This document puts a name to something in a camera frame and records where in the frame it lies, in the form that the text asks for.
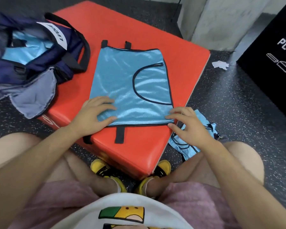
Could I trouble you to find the person's left hand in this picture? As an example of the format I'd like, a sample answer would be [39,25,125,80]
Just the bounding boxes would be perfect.
[70,96,118,139]

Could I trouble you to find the red padded jump box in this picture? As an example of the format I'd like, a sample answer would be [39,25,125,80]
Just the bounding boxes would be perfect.
[38,0,211,180]

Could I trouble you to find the bundle of light blue vests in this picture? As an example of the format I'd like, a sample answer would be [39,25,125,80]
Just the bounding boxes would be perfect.
[2,30,54,66]

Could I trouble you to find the person's right leg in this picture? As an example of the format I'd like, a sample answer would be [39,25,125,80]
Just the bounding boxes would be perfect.
[145,141,265,199]

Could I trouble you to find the person's left leg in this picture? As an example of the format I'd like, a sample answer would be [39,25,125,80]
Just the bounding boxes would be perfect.
[0,132,121,197]

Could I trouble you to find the pink shorts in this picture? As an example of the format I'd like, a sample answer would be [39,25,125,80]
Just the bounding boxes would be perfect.
[7,180,241,229]

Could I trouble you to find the grey concrete pillar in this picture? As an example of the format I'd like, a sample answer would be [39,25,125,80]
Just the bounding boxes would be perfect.
[177,0,286,52]

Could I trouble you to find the yellow left shoe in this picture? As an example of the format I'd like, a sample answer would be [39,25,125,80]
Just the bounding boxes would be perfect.
[90,159,128,194]

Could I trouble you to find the navy blue duffel bag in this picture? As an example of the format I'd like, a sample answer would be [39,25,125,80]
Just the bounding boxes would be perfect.
[0,12,91,101]

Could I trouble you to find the yellow right shoe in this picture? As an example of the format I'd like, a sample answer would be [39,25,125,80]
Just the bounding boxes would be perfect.
[135,160,172,196]

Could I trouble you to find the person's left forearm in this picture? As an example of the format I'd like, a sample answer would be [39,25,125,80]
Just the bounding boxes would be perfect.
[0,124,84,229]

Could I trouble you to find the yellow shoe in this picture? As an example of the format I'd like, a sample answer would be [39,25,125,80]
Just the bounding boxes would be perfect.
[135,160,172,196]
[90,159,128,194]

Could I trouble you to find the white paper scrap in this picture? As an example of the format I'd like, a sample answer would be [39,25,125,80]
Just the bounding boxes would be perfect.
[211,60,229,71]

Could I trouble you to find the person's right forearm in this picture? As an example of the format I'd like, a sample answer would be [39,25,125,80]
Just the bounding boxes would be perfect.
[200,139,286,229]

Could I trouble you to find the crumpled light blue training vest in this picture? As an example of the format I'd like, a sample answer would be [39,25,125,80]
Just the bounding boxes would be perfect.
[168,109,220,161]

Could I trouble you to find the black cable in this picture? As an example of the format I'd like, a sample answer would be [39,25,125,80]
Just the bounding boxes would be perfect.
[170,0,183,23]

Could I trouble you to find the person's leg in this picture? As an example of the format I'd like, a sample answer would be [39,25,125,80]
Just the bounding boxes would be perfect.
[145,141,265,199]
[0,132,121,197]

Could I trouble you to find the light blue black-trimmed training vest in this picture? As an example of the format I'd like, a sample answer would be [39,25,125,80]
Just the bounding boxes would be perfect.
[83,40,174,144]

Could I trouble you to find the black jump box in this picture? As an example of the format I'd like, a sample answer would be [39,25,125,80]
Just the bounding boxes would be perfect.
[236,0,286,127]

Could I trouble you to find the white printed t-shirt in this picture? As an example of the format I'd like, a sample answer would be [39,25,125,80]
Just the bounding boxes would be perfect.
[50,193,194,229]

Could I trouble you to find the person's right hand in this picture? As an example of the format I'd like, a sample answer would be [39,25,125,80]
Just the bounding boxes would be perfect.
[165,107,216,153]

